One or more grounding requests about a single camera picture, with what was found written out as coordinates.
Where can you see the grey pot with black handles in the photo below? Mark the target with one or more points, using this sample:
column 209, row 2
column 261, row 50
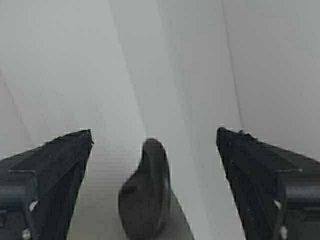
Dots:
column 128, row 203

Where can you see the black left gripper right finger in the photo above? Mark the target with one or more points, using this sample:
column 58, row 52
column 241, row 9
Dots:
column 276, row 191

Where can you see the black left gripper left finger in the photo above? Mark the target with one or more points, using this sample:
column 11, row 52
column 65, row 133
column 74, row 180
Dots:
column 39, row 188

